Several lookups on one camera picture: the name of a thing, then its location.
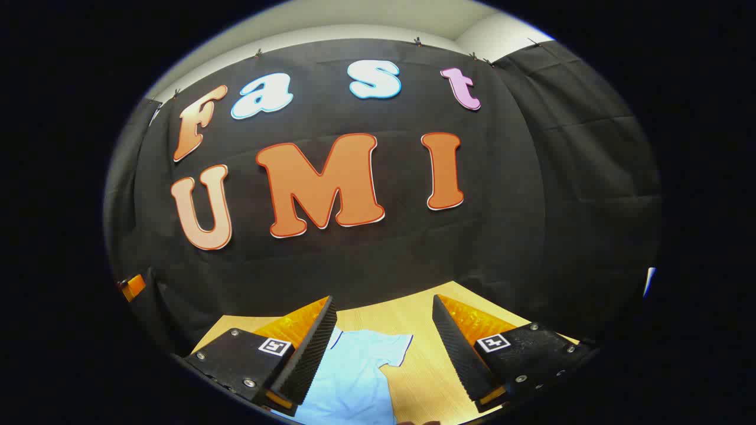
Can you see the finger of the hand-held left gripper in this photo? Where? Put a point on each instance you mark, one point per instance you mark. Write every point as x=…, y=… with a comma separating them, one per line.
x=133, y=287

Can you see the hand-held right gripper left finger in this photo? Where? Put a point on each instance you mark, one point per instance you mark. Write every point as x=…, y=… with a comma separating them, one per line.
x=313, y=348

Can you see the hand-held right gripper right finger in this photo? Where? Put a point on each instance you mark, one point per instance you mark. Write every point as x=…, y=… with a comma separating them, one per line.
x=458, y=348

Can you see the light blue T-shirt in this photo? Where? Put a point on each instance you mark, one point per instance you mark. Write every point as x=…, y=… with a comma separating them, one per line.
x=354, y=378

